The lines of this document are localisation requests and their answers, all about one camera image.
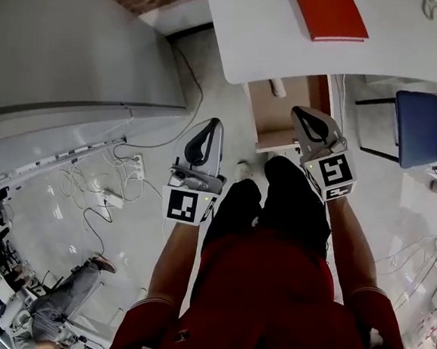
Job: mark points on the small white item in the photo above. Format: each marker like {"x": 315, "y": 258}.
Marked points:
{"x": 277, "y": 87}

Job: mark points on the red book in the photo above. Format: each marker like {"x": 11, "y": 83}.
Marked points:
{"x": 329, "y": 14}

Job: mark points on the person's red shirt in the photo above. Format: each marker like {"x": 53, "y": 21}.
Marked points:
{"x": 267, "y": 307}

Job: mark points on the person's black trousers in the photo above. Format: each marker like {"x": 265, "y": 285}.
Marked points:
{"x": 296, "y": 199}

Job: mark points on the person's right forearm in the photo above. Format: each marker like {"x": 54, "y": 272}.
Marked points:
{"x": 353, "y": 246}

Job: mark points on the grey metal rail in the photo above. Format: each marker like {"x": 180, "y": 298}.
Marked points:
{"x": 44, "y": 162}

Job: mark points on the wooden desk drawer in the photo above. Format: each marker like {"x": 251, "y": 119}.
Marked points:
{"x": 273, "y": 117}

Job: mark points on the large grey cabinet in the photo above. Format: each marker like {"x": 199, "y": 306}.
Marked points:
{"x": 81, "y": 44}

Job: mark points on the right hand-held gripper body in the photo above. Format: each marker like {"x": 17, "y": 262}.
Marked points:
{"x": 334, "y": 172}

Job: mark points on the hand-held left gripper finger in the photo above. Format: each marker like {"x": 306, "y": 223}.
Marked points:
{"x": 196, "y": 149}
{"x": 216, "y": 150}

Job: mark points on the white power strip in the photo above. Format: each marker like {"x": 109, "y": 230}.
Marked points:
{"x": 137, "y": 166}
{"x": 113, "y": 199}

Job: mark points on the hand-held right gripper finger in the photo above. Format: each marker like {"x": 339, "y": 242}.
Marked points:
{"x": 331, "y": 128}
{"x": 301, "y": 135}

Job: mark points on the blue chair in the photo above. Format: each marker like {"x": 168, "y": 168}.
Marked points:
{"x": 428, "y": 127}

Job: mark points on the person's white shoe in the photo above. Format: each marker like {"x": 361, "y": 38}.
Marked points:
{"x": 243, "y": 170}

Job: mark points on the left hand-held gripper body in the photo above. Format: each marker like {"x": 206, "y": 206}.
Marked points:
{"x": 181, "y": 204}

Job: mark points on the white desk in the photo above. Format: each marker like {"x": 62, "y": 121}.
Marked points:
{"x": 261, "y": 29}

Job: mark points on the person's left forearm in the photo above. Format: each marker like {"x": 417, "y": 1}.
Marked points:
{"x": 177, "y": 257}

